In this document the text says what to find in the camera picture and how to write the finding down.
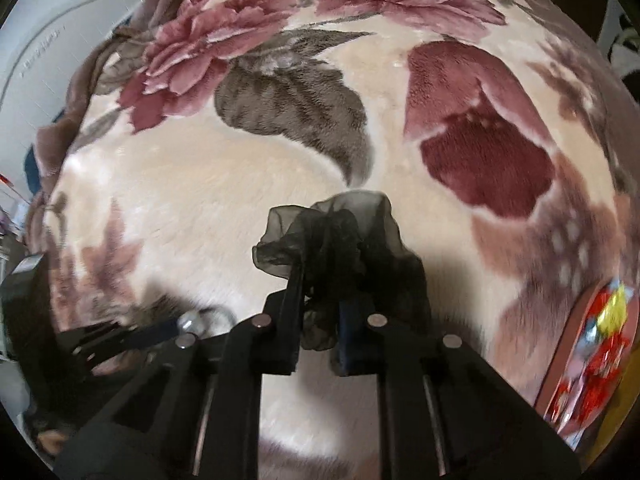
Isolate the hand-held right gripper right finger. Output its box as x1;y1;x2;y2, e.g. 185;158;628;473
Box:
330;295;583;480

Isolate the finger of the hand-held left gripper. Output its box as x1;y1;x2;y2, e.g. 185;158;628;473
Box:
70;316;184;362

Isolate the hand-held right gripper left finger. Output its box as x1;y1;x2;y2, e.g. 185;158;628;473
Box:
52;260;307;480

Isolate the black sheer scrunchie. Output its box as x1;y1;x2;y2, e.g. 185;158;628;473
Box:
251;190;434;352

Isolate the person's left hand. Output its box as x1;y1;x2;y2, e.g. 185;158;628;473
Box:
37;430;69;457

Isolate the floral fleece blanket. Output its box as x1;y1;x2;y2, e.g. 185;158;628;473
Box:
30;0;640;480

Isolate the pink tray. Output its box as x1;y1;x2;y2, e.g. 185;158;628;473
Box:
531;274;640;452

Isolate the pile of red candies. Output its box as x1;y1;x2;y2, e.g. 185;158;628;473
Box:
550;282;637;428

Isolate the white wardrobe door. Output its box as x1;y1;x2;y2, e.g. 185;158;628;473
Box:
0;0;147;196

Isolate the yellow plastic basket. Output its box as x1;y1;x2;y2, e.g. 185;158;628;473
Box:
582;355;640;468

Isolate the black white printed cloth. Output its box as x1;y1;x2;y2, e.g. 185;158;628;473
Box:
596;0;640;78

